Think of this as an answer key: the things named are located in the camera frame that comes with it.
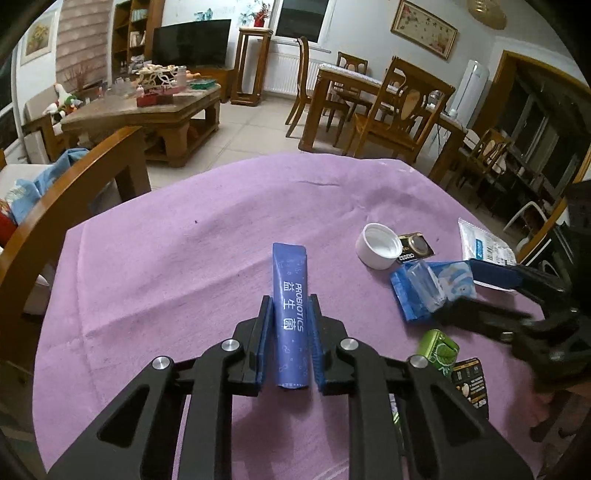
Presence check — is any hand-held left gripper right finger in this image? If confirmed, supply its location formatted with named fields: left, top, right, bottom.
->
left=308, top=294, right=539, bottom=480

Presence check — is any red box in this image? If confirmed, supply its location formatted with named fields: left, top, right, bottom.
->
left=136, top=91, right=175, bottom=108

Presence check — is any white bottle cap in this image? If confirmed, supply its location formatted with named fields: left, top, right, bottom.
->
left=355, top=223, right=402, bottom=270

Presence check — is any white printed packet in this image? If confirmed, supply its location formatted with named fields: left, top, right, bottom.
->
left=458, top=218, right=518, bottom=291

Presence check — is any framed wall picture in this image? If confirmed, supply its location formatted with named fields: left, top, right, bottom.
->
left=390, top=0, right=459, bottom=61

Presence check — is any wooden sofa armrest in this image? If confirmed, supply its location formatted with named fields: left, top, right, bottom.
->
left=0, top=126, right=153, bottom=384

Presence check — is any framed flower painting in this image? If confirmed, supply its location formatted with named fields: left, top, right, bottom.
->
left=21, top=11, right=61, bottom=66

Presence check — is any white standing air conditioner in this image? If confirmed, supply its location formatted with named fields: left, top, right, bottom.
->
left=450, top=59, right=490, bottom=121

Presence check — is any green candy packet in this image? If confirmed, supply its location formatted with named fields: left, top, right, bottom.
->
left=417, top=329, right=460, bottom=380

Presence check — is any light blue cloth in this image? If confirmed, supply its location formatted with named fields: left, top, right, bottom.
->
left=9, top=148, right=90, bottom=223

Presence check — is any wooden dining chair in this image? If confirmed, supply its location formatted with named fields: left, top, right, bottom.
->
left=353, top=56, right=456, bottom=163
left=429, top=128, right=513, bottom=197
left=285, top=36, right=352, bottom=138
left=335, top=52, right=369, bottom=79

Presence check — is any black flat television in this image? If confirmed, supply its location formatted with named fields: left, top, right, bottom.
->
left=152, top=19, right=232, bottom=71

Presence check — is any wooden plant stand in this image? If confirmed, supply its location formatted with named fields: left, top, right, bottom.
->
left=230, top=27, right=274, bottom=108

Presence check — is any white plastic chair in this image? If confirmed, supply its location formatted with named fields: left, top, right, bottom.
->
left=503, top=198, right=561, bottom=245

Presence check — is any purple table cloth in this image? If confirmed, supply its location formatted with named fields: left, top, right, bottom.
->
left=32, top=152, right=573, bottom=480

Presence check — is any blue powder sachet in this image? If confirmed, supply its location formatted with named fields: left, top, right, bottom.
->
left=271, top=242, right=311, bottom=390

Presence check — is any blue tissue pack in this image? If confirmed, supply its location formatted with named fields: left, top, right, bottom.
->
left=389, top=260, right=477, bottom=324

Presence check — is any small black packet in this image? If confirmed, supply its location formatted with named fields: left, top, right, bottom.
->
left=397, top=232, right=435, bottom=264

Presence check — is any white toy duck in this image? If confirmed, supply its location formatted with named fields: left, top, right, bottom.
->
left=48, top=82, right=77, bottom=116

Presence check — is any white openwork fruit bowl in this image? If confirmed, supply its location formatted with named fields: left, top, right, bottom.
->
left=137, top=65, right=178, bottom=90

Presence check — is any wooden bookshelf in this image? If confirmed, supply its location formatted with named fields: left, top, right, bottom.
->
left=111, top=0, right=164, bottom=75

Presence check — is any wooden dining table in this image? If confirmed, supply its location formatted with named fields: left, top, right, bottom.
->
left=298, top=62, right=467, bottom=178

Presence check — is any striped roller blind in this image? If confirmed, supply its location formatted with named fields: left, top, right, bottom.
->
left=54, top=0, right=116, bottom=80

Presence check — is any wooden coffee table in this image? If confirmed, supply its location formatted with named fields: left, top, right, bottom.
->
left=60, top=82, right=222, bottom=168

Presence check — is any white radiator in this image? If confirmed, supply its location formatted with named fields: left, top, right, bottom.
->
left=263, top=50, right=324, bottom=96

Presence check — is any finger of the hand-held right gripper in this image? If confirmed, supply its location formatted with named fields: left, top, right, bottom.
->
left=436, top=296, right=533, bottom=343
left=468, top=259, right=574, bottom=311

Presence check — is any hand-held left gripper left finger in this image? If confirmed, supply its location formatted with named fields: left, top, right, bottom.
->
left=48, top=295, right=273, bottom=480

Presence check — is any black orange packet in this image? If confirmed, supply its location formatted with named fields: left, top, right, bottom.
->
left=450, top=357, right=490, bottom=421

